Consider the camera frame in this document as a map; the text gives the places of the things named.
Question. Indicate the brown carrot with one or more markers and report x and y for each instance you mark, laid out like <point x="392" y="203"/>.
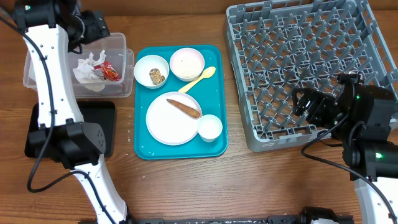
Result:
<point x="191" y="112"/>

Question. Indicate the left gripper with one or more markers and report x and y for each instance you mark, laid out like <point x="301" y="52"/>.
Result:
<point x="98" y="27"/>

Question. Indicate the teal serving tray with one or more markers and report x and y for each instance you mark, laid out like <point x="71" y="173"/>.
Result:
<point x="211" y="98"/>

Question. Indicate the grey dishwasher rack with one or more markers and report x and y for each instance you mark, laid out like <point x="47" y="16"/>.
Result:
<point x="277" y="46"/>

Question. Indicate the pink bowl with rice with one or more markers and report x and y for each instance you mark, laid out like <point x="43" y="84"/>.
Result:
<point x="187" y="64"/>

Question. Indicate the yellow plastic spoon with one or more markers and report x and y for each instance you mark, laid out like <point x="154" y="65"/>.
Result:
<point x="207" y="73"/>

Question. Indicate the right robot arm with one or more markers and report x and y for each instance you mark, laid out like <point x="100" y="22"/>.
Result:
<point x="359" y="119"/>

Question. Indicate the white paper cup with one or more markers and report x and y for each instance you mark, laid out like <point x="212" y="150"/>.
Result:
<point x="209" y="127"/>

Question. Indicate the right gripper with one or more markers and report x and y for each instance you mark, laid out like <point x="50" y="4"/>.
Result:
<point x="319" y="101"/>

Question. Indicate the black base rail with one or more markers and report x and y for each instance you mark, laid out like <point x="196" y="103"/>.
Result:
<point x="308" y="215"/>

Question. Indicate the red snack wrapper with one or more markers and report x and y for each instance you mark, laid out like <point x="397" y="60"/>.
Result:
<point x="107" y="72"/>

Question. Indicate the white bowl with walnut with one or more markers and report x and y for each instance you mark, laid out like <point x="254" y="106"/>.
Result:
<point x="148" y="63"/>

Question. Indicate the pink round plate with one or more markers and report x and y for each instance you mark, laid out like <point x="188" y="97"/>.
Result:
<point x="168" y="124"/>

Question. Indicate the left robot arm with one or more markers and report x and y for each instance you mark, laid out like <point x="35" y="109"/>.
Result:
<point x="51" y="30"/>

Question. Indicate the white napkin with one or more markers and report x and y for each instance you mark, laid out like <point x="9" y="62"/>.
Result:
<point x="85" y="72"/>

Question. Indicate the black plastic tray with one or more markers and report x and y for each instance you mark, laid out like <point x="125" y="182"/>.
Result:
<point x="101" y="112"/>

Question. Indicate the clear plastic bin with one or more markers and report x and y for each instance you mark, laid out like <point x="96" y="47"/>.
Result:
<point x="118" y="55"/>

